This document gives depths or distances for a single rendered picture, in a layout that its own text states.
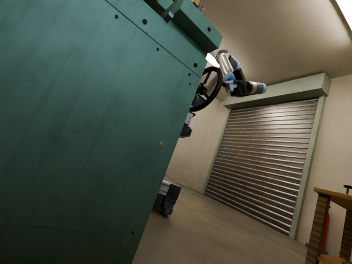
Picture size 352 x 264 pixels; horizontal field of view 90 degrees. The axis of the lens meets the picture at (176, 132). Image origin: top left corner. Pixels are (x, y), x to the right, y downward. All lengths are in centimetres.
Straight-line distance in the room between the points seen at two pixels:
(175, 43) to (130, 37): 17
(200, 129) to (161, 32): 446
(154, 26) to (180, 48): 12
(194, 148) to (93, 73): 451
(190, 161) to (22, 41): 462
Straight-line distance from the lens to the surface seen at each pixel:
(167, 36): 70
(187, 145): 481
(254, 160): 392
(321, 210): 135
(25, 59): 56
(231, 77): 120
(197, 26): 75
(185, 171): 487
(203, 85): 101
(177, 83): 67
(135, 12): 68
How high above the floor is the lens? 34
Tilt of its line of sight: 11 degrees up
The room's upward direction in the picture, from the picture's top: 21 degrees clockwise
